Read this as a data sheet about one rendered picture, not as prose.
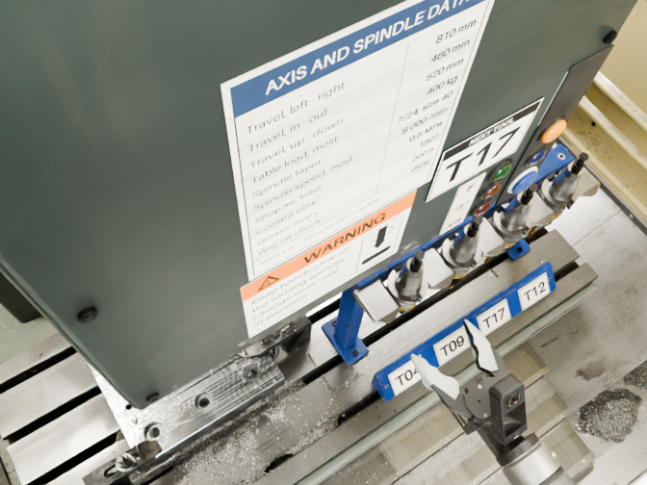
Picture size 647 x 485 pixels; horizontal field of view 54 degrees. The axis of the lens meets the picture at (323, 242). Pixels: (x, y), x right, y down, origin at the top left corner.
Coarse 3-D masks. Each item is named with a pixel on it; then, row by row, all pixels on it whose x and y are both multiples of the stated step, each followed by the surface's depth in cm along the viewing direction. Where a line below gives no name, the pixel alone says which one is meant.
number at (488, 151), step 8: (512, 128) 50; (520, 128) 51; (496, 136) 49; (504, 136) 50; (512, 136) 51; (480, 144) 49; (488, 144) 50; (496, 144) 51; (504, 144) 52; (512, 144) 53; (480, 152) 50; (488, 152) 51; (496, 152) 52; (504, 152) 53; (472, 160) 50; (480, 160) 51; (488, 160) 53; (472, 168) 52; (464, 176) 52
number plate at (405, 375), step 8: (400, 368) 122; (408, 368) 123; (392, 376) 121; (400, 376) 122; (408, 376) 123; (416, 376) 124; (392, 384) 122; (400, 384) 123; (408, 384) 124; (400, 392) 123
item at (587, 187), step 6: (582, 174) 113; (588, 174) 113; (582, 180) 112; (588, 180) 112; (594, 180) 112; (582, 186) 112; (588, 186) 112; (594, 186) 112; (582, 192) 111; (588, 192) 111; (594, 192) 111
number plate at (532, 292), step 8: (544, 272) 133; (536, 280) 132; (544, 280) 133; (528, 288) 131; (536, 288) 133; (544, 288) 134; (520, 296) 131; (528, 296) 132; (536, 296) 133; (528, 304) 133
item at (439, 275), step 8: (432, 248) 105; (432, 256) 104; (440, 256) 104; (424, 264) 103; (432, 264) 103; (440, 264) 103; (424, 272) 102; (432, 272) 103; (440, 272) 103; (448, 272) 103; (432, 280) 102; (440, 280) 102; (448, 280) 102; (432, 288) 102; (440, 288) 102
